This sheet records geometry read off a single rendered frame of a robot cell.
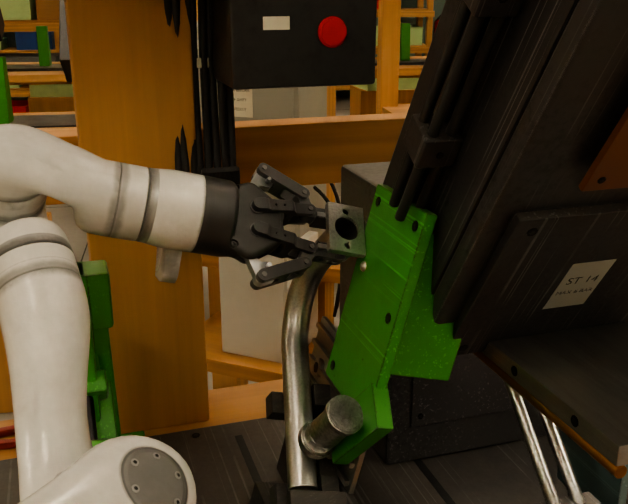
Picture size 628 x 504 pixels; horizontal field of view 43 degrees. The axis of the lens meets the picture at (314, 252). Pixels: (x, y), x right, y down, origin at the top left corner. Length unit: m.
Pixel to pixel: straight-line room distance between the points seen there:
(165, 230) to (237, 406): 0.50
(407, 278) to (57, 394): 0.31
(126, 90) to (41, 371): 0.45
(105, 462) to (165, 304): 0.53
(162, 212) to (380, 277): 0.21
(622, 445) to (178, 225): 0.41
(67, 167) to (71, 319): 0.14
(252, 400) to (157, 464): 0.63
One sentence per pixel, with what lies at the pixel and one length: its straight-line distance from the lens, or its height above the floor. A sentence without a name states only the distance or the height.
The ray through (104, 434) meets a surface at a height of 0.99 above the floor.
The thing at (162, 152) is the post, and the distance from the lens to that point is 1.01.
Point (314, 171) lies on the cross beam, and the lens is 1.15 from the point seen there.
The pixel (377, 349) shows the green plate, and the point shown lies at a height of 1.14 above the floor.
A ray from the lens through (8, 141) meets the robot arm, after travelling 0.72.
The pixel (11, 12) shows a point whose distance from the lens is 7.78.
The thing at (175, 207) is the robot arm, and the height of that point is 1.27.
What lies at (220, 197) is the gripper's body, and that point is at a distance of 0.74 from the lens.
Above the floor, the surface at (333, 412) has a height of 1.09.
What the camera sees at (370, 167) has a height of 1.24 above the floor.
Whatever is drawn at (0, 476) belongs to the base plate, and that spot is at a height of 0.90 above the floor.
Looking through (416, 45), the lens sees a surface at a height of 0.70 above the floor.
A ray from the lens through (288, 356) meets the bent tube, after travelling 0.87.
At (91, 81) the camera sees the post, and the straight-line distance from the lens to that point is 0.99.
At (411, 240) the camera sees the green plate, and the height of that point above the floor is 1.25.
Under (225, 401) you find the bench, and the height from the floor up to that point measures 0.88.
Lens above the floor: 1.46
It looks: 19 degrees down
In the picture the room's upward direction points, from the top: straight up
